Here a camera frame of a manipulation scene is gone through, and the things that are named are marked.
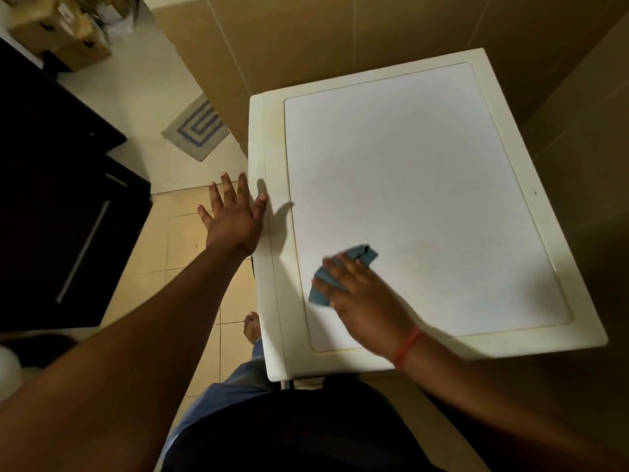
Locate brown cardboard box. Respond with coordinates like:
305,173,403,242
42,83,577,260
7,0,64,55
48,14,113,72

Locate person's left forearm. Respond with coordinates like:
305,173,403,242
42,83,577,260
0,245,246,472

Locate white washing machine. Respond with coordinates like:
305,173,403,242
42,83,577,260
247,47,610,385

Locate red thread wristband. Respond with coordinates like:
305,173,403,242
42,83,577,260
391,326,425,372

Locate person's right forearm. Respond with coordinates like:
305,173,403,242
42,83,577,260
396,334,629,472

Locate grey blue-striped floor mat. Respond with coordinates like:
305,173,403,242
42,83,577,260
161,92,231,163

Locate person's right hand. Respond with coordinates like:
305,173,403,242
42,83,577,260
312,254,419,363

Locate person's left hand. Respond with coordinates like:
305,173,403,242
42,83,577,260
197,172,270,260

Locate blue cloth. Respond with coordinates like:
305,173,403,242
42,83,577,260
308,244,380,308

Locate dark wooden cabinet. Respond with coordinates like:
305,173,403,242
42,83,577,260
0,36,154,334

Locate person's left foot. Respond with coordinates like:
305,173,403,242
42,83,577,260
242,311,263,346

